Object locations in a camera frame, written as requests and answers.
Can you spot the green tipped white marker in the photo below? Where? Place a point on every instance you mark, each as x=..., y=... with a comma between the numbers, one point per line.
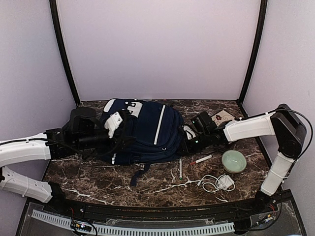
x=180, y=169

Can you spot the white slotted cable duct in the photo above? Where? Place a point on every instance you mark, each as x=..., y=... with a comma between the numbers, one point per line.
x=115, y=227

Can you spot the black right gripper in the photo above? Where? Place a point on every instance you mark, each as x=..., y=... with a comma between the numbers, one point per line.
x=187, y=149

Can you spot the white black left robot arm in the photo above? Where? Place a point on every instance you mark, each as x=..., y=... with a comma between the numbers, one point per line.
x=83, y=131

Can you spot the white charger with cable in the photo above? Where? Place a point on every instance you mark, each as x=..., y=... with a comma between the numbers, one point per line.
x=212, y=184

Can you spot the navy blue student backpack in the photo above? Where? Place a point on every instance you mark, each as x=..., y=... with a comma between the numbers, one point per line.
x=157, y=128

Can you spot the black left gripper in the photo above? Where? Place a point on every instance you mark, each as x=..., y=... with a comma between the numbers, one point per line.
x=117, y=146

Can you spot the black right corner frame post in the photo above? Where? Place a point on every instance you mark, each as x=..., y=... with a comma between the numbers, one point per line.
x=254, y=52

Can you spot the red tipped white marker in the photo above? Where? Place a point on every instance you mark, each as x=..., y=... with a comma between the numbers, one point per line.
x=201, y=160

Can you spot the pale green ceramic bowl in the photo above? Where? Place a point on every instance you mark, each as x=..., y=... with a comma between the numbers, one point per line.
x=233, y=161

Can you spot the floral square ceramic plate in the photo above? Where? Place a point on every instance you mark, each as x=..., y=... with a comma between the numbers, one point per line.
x=222, y=116

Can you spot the black left corner frame post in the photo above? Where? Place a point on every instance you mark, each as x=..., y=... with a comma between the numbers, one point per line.
x=62, y=50

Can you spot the black front table rail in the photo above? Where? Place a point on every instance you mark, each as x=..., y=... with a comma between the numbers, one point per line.
x=100, y=199

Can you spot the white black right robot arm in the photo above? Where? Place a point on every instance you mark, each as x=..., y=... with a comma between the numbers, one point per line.
x=292, y=131

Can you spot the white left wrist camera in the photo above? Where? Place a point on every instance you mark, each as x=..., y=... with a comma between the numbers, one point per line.
x=113, y=123

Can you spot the black corner frame post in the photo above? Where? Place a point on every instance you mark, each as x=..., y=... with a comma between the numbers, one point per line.
x=254, y=52
x=62, y=50

